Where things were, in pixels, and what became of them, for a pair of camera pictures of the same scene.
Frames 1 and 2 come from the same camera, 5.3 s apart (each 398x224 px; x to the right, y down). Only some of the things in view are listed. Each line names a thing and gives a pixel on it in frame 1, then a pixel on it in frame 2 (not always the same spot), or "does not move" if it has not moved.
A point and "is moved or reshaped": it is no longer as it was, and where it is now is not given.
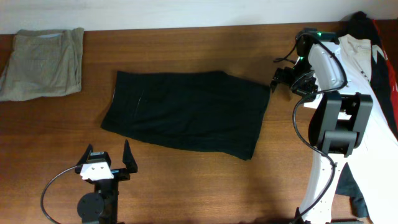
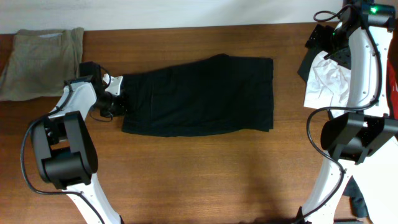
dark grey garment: x=347 y=186 does not move
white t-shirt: x=374 y=165 is moved or reshaped
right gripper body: x=301 y=80 to x=326 y=38
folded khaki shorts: x=43 y=63 does not move
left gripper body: x=119 y=174 to x=112 y=104
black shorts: x=207 y=111 is moved or reshaped
